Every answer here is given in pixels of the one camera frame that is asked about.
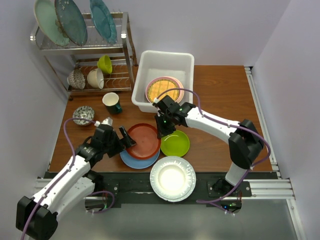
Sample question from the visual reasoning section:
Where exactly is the white plate under scalloped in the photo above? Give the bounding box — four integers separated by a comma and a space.
153, 185, 196, 203

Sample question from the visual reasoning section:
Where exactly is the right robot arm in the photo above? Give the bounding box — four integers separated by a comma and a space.
152, 95, 264, 197

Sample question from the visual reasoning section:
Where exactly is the woven bamboo tray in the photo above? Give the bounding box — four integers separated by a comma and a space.
146, 78, 181, 102

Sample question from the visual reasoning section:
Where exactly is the red brown plate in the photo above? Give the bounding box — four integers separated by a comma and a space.
127, 123, 161, 160

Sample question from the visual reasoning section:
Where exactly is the aluminium frame rail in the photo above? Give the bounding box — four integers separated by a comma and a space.
243, 66, 307, 240

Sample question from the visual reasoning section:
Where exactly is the dark green mug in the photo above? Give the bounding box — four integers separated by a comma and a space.
102, 92, 123, 115

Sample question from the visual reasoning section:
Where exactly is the dark blue speckled plate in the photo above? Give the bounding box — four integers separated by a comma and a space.
54, 0, 88, 46

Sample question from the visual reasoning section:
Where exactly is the cream white bowl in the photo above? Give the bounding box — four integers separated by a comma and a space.
87, 68, 104, 89

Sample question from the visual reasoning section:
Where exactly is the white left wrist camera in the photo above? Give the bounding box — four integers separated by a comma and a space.
94, 117, 113, 127

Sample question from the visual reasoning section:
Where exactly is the white plastic bin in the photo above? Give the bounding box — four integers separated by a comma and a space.
131, 50, 195, 113

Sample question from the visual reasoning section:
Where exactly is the teal large plate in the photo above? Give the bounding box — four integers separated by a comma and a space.
90, 0, 117, 45

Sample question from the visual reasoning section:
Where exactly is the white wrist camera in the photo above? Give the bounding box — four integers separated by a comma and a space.
94, 117, 113, 127
153, 98, 160, 106

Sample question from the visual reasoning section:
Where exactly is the lime green bowl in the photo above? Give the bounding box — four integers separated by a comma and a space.
97, 55, 113, 74

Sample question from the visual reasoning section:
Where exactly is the grey patterned bowl on rack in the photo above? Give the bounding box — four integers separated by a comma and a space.
67, 69, 86, 90

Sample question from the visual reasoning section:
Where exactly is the mint green large plate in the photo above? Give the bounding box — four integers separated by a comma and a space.
33, 0, 70, 47

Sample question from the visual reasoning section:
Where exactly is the lime green plate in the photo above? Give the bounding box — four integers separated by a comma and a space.
160, 130, 190, 157

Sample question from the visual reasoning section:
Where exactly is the white scalloped deep plate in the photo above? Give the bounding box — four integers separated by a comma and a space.
149, 156, 197, 198

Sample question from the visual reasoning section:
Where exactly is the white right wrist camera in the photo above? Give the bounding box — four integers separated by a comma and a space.
153, 98, 160, 106

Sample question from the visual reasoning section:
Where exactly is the leaf patterned bowl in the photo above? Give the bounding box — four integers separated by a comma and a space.
72, 105, 95, 127

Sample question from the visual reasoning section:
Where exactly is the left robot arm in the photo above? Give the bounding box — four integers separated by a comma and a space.
16, 124, 136, 240

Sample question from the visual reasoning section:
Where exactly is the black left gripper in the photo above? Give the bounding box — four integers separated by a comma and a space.
102, 126, 136, 158

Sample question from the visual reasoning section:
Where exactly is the metal dish rack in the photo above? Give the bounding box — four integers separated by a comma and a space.
30, 12, 138, 100

